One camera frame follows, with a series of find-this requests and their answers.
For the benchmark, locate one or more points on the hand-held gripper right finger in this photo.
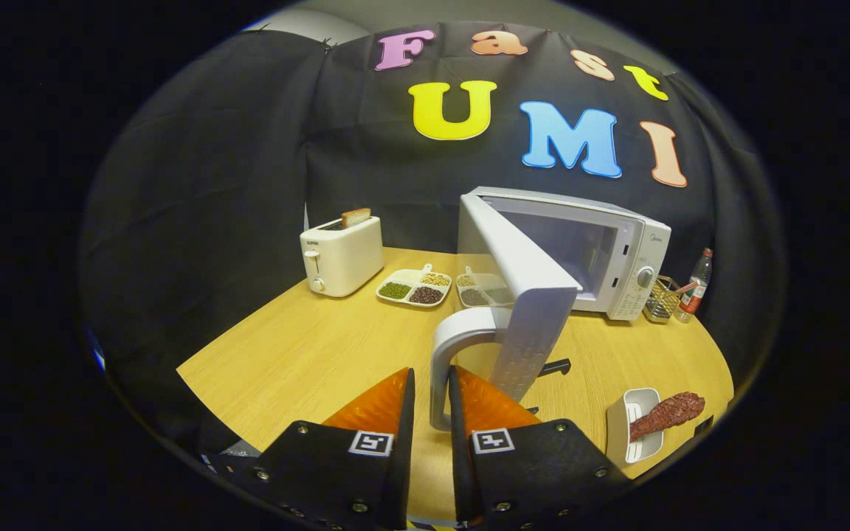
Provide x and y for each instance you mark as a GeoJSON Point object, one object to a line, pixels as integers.
{"type": "Point", "coordinates": [536, 479]}

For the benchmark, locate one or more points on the red-brown meat slice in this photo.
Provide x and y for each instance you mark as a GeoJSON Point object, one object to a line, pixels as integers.
{"type": "Point", "coordinates": [665, 415]}

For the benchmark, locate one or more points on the small black bar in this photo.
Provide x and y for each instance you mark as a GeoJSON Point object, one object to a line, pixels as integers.
{"type": "Point", "coordinates": [554, 366]}

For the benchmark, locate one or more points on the cream pop-up toaster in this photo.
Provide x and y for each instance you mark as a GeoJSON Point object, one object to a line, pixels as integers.
{"type": "Point", "coordinates": [340, 258]}

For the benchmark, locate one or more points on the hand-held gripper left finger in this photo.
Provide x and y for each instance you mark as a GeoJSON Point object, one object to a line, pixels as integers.
{"type": "Point", "coordinates": [336, 479]}

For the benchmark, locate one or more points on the black table edge pad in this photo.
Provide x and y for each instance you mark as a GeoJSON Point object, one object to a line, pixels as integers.
{"type": "Point", "coordinates": [704, 426]}

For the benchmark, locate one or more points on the toast slice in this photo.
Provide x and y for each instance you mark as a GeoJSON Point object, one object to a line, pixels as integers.
{"type": "Point", "coordinates": [356, 217]}

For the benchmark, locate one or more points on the red checkered straw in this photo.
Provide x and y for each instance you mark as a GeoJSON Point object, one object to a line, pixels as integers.
{"type": "Point", "coordinates": [688, 287]}

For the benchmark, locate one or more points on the white toaster oven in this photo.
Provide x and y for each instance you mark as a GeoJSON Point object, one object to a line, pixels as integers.
{"type": "Point", "coordinates": [536, 295]}

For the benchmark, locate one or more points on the white divided bean dish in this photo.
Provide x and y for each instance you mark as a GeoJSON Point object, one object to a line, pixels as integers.
{"type": "Point", "coordinates": [414, 287]}

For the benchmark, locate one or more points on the clear plastic water bottle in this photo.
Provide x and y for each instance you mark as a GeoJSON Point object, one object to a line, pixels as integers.
{"type": "Point", "coordinates": [694, 295]}

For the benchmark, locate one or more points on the small white rectangular plate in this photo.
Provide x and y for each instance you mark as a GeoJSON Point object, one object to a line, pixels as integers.
{"type": "Point", "coordinates": [620, 428]}

